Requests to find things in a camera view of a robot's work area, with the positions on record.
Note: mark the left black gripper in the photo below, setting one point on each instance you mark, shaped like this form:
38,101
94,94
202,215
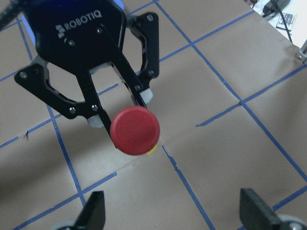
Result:
88,32

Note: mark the blue plastic tray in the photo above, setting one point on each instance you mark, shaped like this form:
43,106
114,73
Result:
31,34

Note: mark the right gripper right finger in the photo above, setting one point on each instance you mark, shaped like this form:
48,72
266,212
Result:
255,214

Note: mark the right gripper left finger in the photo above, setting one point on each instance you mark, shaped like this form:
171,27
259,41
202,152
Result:
93,214

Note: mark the red emergency stop button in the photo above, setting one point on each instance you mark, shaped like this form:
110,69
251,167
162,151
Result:
135,130

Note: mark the remote control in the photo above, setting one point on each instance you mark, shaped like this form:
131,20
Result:
288,22

